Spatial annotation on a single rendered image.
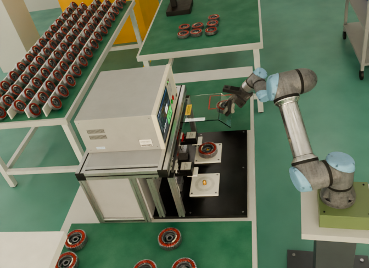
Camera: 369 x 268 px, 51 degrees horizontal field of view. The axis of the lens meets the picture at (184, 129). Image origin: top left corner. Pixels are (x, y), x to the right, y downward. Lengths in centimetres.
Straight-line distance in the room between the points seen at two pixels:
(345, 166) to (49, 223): 237
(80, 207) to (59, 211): 117
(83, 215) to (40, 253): 73
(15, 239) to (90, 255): 51
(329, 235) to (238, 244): 41
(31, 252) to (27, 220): 197
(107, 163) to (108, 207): 27
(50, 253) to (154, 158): 61
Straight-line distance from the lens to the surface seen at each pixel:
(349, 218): 185
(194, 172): 199
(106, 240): 203
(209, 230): 191
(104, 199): 196
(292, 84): 177
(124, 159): 182
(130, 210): 199
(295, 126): 174
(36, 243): 154
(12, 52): 582
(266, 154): 332
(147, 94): 183
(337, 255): 214
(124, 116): 173
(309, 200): 200
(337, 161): 175
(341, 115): 372
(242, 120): 247
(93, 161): 188
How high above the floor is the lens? 227
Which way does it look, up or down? 38 degrees down
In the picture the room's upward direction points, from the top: 13 degrees counter-clockwise
